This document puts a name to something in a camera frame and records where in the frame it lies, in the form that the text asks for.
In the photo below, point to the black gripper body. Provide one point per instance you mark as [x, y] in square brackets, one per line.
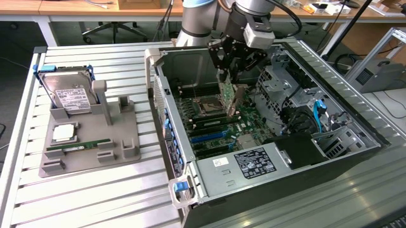
[236, 31]

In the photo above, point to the aluminium profile frame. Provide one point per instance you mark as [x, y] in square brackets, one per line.
[384, 41]

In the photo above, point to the black open PC case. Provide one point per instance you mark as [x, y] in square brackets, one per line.
[284, 190]

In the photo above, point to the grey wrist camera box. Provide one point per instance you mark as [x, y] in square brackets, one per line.
[258, 35]

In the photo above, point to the CPU socket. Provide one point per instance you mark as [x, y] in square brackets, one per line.
[207, 104]

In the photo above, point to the black plastic shroud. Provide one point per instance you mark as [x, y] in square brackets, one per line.
[298, 149]

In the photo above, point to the installed RAM stick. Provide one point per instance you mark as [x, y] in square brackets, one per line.
[212, 122]

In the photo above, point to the silver hard disk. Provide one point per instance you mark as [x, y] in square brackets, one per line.
[68, 95]

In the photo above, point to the green Dell motherboard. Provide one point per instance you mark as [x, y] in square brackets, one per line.
[258, 124]

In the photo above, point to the brown cardboard box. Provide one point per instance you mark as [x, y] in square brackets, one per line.
[139, 4]

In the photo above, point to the black stand pole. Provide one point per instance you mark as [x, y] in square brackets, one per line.
[350, 26]

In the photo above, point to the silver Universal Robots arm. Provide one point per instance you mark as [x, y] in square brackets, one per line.
[196, 21]

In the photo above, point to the black keyboard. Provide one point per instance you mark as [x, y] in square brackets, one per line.
[396, 224]

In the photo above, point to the graphics card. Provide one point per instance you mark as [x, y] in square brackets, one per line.
[228, 92]

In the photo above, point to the white cardboard box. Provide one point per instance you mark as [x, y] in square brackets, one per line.
[335, 10]

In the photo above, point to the black office chair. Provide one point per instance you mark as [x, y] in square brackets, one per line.
[115, 28]

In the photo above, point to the grey power supply unit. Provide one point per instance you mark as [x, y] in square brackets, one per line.
[221, 175]

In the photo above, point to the grey computer tower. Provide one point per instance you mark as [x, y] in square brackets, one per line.
[376, 76]

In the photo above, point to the blue expansion slot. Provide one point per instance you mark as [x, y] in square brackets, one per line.
[205, 137]

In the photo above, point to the blue case latch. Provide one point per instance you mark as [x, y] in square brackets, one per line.
[180, 186]

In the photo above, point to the silver CPU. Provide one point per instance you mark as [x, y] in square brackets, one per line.
[63, 131]

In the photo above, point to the green loose RAM stick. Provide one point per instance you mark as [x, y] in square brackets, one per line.
[88, 143]

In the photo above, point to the grey parts rack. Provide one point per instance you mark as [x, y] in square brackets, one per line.
[92, 135]

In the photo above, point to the blue disk caddy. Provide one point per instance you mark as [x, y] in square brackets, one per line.
[47, 69]

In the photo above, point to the metal disk bay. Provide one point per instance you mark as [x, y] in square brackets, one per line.
[272, 83]

